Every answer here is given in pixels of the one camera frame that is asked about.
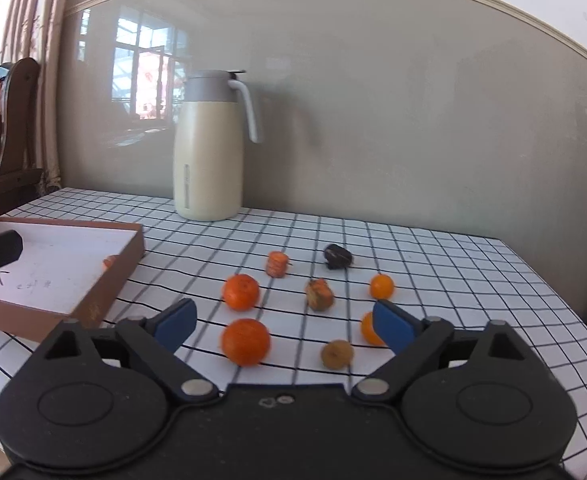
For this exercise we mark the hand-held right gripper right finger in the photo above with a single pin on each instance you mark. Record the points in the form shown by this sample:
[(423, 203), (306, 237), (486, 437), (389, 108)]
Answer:
[(391, 327)]

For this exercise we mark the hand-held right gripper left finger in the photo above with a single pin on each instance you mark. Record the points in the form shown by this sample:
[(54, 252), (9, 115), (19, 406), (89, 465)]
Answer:
[(176, 325)]

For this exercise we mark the smooth small orange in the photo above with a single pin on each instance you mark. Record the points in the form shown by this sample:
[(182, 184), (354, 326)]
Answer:
[(368, 330), (382, 286)]

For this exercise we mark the brown cardboard box tray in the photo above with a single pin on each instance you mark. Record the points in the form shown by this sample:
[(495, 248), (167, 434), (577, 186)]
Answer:
[(63, 260)]

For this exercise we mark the large tangerine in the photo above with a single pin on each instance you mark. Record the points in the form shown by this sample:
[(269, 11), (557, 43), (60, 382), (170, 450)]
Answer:
[(246, 341)]

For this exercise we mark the medium tangerine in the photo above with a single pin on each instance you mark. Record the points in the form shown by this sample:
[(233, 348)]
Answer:
[(241, 291)]

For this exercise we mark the small tangerine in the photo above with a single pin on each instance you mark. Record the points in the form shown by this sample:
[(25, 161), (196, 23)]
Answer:
[(109, 262)]

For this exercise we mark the wrinkled reddish orange fruit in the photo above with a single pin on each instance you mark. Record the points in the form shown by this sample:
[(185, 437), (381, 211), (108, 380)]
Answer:
[(277, 264)]

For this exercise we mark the tan dried fruit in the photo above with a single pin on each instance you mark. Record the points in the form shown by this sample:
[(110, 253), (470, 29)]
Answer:
[(336, 354)]

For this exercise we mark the brown spoiled fruit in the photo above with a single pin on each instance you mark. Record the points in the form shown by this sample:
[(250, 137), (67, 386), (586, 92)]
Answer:
[(319, 294)]

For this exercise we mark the dark shrivelled fruit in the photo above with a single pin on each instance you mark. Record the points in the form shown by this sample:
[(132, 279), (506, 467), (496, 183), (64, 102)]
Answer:
[(337, 256)]

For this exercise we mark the checked white tablecloth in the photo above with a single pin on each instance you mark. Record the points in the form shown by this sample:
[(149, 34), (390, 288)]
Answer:
[(473, 280)]

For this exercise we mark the cream thermos jug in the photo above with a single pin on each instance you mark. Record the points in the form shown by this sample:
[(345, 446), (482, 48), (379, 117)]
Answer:
[(206, 160)]

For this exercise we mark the beige patterned curtain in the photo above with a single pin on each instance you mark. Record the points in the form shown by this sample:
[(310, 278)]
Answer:
[(38, 35)]

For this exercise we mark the dark wooden sofa frame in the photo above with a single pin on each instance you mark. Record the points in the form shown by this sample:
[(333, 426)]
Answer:
[(20, 110)]

